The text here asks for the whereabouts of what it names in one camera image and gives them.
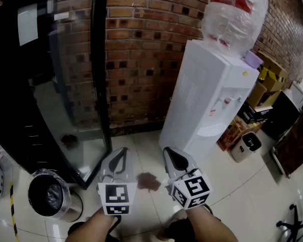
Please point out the black box blue print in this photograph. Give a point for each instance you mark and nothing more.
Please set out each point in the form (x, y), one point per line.
(250, 115)

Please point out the person's left forearm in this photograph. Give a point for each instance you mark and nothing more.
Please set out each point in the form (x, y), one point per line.
(96, 228)

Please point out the red printed cardboard box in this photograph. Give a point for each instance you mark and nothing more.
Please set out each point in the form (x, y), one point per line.
(229, 135)

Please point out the person's black shorts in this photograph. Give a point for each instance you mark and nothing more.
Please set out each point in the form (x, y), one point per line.
(178, 231)

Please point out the black office chair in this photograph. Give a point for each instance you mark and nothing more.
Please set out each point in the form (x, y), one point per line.
(280, 224)

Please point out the brown cloth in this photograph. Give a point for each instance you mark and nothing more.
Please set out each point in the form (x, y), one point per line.
(149, 181)

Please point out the white water dispenser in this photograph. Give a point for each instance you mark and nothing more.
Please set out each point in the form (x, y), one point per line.
(202, 92)

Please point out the black framed glass door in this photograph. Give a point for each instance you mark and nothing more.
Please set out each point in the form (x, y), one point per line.
(65, 84)

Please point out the yellow black floor tape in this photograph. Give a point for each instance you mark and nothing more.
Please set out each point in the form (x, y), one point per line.
(13, 205)

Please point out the plastic wrapped water bottle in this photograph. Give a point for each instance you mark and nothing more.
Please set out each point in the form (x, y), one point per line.
(232, 26)

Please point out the clear plastic bag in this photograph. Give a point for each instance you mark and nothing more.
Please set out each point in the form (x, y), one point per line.
(0, 145)

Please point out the steel trash can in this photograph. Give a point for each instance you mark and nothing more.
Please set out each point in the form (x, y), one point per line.
(65, 205)

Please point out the cardboard box white label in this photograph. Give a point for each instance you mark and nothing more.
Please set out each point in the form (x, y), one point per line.
(256, 94)

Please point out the white square trash bin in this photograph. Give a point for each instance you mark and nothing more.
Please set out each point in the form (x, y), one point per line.
(238, 150)

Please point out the person's right forearm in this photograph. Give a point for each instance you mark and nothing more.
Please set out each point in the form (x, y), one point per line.
(209, 226)

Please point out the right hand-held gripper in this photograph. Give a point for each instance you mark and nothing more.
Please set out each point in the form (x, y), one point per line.
(192, 190)

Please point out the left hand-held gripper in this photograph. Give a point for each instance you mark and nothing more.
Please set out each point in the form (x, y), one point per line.
(116, 195)

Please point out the yellow black taped cardboard box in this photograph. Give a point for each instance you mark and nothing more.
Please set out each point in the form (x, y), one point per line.
(272, 82)

